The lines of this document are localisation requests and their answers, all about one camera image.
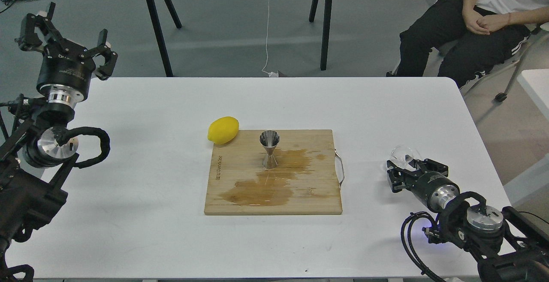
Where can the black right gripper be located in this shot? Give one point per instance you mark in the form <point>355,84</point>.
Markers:
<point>433,189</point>

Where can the steel double jigger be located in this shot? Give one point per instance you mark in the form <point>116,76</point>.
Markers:
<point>269,139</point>

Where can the yellow lemon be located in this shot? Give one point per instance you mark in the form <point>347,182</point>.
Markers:
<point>223,130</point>

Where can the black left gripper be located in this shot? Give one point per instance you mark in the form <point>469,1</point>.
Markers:
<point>63,73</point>

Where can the wooden cutting board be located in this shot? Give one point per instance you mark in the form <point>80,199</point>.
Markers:
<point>303,182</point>

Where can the seated person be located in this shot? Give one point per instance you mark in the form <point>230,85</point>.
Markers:
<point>486,33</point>

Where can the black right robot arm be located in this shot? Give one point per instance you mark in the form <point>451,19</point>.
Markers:
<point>506,246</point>

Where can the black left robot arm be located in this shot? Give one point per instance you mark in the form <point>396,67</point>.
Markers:
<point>41,151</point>

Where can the clear glass cup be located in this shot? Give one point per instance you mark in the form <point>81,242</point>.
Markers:
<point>402,156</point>

